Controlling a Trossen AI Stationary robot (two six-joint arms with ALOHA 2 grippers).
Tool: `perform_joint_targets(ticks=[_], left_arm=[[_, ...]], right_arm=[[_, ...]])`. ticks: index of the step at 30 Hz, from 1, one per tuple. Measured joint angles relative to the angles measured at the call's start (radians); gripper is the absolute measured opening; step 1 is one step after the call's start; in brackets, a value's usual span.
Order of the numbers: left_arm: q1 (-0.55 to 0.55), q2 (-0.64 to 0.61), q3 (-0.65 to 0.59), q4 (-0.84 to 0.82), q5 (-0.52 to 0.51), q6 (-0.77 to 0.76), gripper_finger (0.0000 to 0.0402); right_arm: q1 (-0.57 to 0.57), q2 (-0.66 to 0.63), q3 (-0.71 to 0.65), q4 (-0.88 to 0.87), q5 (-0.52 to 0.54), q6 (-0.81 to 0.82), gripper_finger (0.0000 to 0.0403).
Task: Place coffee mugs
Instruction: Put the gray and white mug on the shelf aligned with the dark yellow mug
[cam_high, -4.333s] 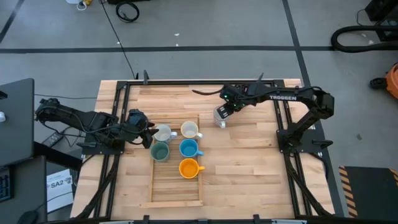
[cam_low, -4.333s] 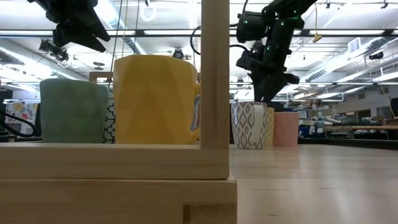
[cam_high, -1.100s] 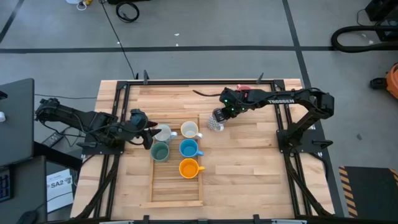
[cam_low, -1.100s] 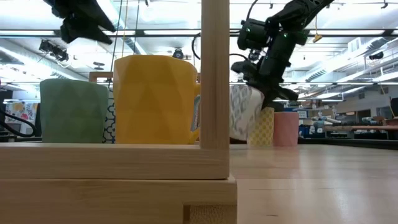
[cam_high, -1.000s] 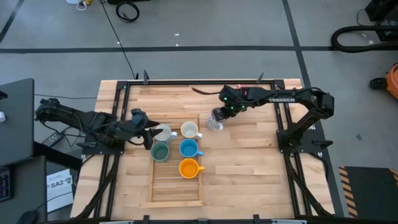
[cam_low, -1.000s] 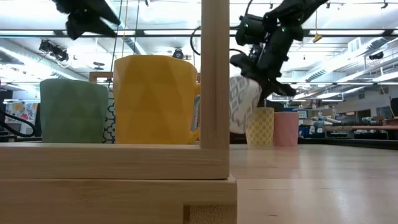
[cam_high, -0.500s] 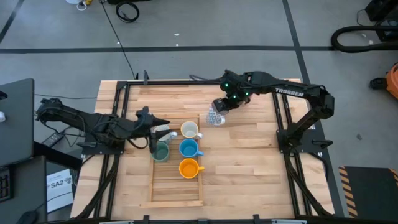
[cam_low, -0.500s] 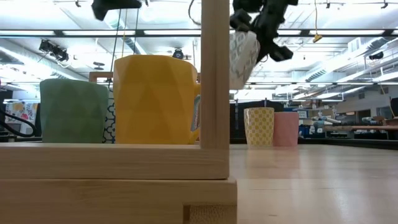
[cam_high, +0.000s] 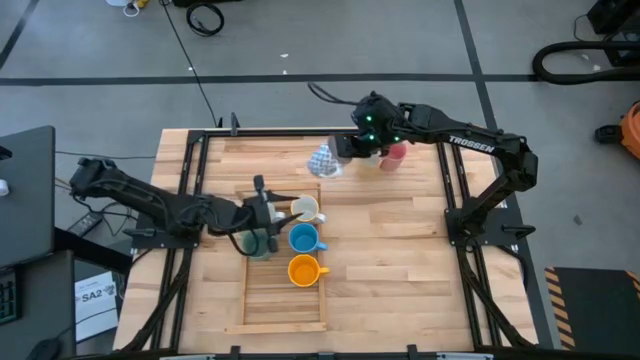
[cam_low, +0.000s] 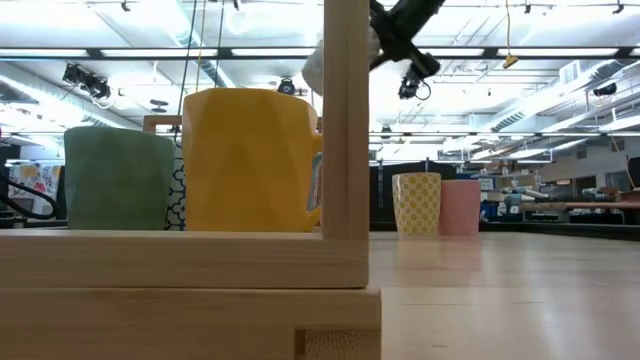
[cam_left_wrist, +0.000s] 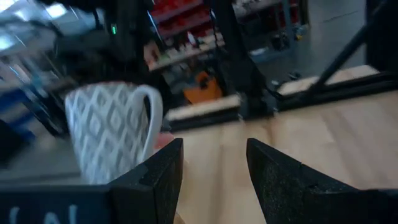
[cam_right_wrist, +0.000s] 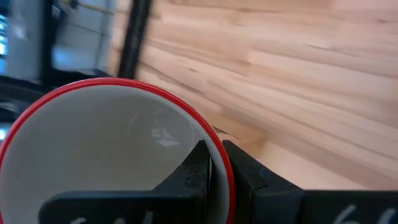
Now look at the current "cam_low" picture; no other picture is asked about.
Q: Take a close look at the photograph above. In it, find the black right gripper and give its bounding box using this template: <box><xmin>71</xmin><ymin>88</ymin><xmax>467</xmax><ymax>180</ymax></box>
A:
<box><xmin>368</xmin><ymin>0</ymin><xmax>447</xmax><ymax>76</ymax></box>

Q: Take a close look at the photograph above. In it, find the white mug yellow dot pattern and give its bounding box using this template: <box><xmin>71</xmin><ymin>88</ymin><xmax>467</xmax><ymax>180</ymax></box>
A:
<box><xmin>391</xmin><ymin>172</ymin><xmax>443</xmax><ymax>236</ymax></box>

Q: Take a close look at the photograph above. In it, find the pink faceted mug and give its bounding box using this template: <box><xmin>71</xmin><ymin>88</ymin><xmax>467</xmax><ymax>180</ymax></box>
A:
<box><xmin>438</xmin><ymin>179</ymin><xmax>482</xmax><ymax>237</ymax></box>

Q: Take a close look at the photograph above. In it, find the yellow-orange faceted mug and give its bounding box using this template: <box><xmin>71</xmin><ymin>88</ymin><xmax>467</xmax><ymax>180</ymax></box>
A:
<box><xmin>181</xmin><ymin>87</ymin><xmax>325</xmax><ymax>233</ymax></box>

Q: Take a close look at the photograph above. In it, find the white mug blue floral pattern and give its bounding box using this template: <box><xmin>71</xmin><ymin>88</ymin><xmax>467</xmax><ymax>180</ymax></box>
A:
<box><xmin>163</xmin><ymin>142</ymin><xmax>187</xmax><ymax>232</ymax></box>

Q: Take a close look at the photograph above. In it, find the wooden slatted tray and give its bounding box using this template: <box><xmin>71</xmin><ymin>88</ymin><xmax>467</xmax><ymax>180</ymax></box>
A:
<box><xmin>0</xmin><ymin>0</ymin><xmax>383</xmax><ymax>360</ymax></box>

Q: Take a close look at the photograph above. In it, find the plain green mug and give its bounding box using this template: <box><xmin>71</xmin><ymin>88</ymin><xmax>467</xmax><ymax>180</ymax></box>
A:
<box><xmin>63</xmin><ymin>125</ymin><xmax>176</xmax><ymax>231</ymax></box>

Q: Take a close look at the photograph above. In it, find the yellow hanging hook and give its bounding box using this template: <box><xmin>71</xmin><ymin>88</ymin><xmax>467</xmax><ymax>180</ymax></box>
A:
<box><xmin>502</xmin><ymin>0</ymin><xmax>520</xmax><ymax>70</ymax></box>

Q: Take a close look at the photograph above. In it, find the black partition panel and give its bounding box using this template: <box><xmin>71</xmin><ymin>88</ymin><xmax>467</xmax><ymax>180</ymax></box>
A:
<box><xmin>368</xmin><ymin>159</ymin><xmax>401</xmax><ymax>224</ymax></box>

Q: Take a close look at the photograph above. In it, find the black overhead rig beam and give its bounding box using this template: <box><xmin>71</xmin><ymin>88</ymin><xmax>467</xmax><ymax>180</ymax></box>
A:
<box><xmin>0</xmin><ymin>46</ymin><xmax>640</xmax><ymax>61</ymax></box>

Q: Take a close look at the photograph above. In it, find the long wooden table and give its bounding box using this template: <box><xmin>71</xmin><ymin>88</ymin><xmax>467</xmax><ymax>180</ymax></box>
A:
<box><xmin>519</xmin><ymin>199</ymin><xmax>640</xmax><ymax>212</ymax></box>

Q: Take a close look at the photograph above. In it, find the black studio lamp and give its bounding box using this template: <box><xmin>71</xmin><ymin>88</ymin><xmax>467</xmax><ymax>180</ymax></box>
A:
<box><xmin>61</xmin><ymin>63</ymin><xmax>112</xmax><ymax>101</ymax></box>

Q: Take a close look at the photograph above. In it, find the floral curtain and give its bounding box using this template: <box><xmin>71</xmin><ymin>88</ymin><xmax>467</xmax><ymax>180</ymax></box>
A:
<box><xmin>7</xmin><ymin>162</ymin><xmax>64</xmax><ymax>216</ymax></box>

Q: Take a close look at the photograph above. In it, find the black overhead camera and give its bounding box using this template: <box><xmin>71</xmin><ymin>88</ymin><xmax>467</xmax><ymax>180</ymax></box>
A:
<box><xmin>397</xmin><ymin>69</ymin><xmax>433</xmax><ymax>101</ymax></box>

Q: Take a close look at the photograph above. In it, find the black hanging cable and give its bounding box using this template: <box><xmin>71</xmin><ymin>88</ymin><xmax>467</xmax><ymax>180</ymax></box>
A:
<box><xmin>177</xmin><ymin>0</ymin><xmax>199</xmax><ymax>146</ymax></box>

